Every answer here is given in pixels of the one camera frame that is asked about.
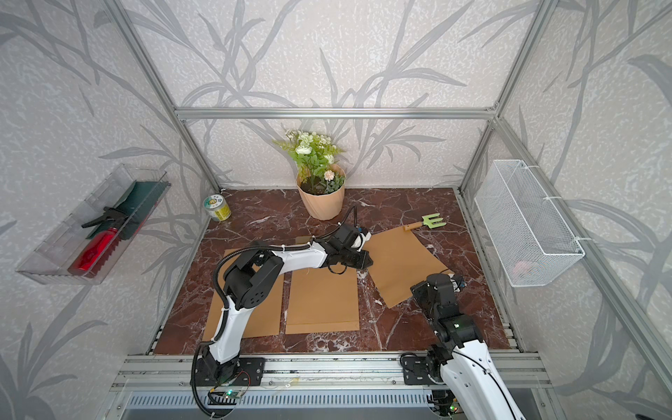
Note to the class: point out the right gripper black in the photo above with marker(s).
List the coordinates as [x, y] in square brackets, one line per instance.
[418, 290]

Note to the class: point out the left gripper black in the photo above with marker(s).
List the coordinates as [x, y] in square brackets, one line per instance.
[362, 264]

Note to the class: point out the brown file bag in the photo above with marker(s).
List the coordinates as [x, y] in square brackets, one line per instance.
[323, 301]
[265, 319]
[400, 261]

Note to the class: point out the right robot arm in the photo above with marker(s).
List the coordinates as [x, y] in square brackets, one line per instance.
[460, 359]

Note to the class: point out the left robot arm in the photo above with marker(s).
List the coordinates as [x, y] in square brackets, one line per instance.
[244, 278]

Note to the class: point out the pink flower pot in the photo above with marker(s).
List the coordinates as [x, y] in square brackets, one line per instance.
[323, 198]

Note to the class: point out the green garden fork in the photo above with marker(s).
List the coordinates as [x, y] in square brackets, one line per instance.
[432, 221]

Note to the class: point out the green plant white flowers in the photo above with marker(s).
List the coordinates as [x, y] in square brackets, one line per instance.
[315, 157]

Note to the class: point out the dark green cloth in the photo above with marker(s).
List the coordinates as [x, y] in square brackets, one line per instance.
[130, 212]

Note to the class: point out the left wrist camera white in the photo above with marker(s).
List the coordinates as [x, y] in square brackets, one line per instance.
[360, 240]

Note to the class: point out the white wire mesh basket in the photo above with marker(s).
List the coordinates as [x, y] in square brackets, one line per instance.
[533, 241]

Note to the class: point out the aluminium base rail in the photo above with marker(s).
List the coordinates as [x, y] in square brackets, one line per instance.
[322, 371]

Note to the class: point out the clear plastic wall tray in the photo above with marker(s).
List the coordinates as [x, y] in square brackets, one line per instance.
[48, 264]

